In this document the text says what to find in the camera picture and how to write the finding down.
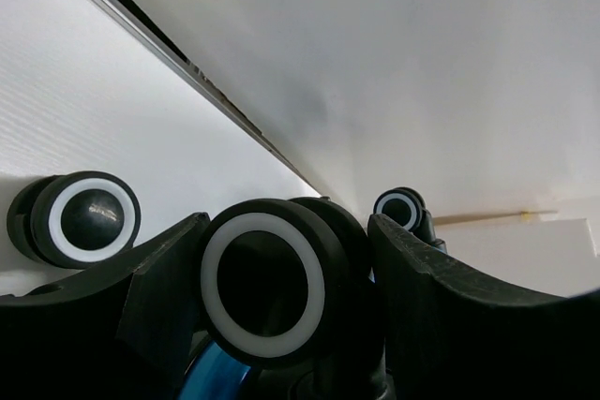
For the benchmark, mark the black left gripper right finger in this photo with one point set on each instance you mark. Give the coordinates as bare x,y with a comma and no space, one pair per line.
453,332

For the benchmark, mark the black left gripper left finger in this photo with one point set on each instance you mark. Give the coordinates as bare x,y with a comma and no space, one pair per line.
120,329

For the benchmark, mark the blue kids suitcase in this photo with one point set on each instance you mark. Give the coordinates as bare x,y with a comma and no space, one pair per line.
284,287

